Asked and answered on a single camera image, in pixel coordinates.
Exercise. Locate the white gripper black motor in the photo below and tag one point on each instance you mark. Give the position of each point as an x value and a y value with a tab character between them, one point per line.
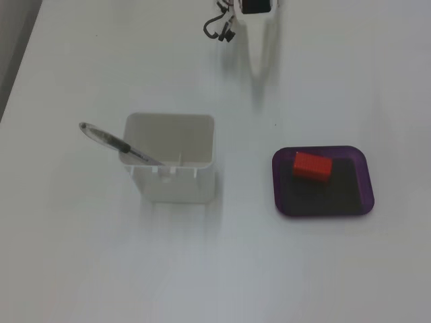
254	7

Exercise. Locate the red rectangular cube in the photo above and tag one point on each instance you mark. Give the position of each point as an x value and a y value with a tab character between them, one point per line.
311	168

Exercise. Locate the white plastic open box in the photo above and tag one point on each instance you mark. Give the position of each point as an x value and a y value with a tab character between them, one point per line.
175	181

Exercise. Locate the purple square tray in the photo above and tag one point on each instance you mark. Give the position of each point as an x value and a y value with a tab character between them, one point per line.
320	202

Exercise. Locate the clear black ballpoint pen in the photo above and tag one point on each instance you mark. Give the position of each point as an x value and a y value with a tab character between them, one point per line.
111	141

